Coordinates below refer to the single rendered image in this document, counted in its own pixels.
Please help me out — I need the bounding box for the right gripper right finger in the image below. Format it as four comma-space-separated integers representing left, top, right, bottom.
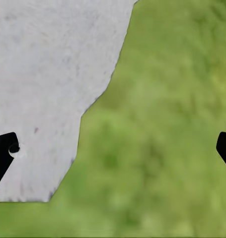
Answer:
216, 132, 226, 163

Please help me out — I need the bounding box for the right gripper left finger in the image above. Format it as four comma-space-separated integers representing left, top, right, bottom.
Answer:
0, 132, 27, 181

